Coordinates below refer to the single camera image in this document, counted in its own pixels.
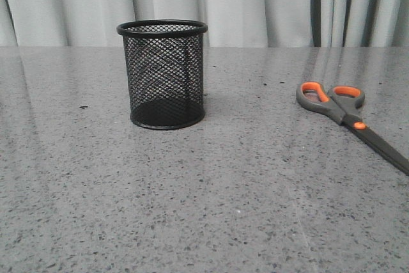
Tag black mesh pen holder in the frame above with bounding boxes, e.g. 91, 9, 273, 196
117, 19, 208, 130

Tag grey pleated curtain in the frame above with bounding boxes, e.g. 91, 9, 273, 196
1, 0, 408, 47

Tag grey and orange scissors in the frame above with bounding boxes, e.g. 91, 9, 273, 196
296, 81, 408, 175

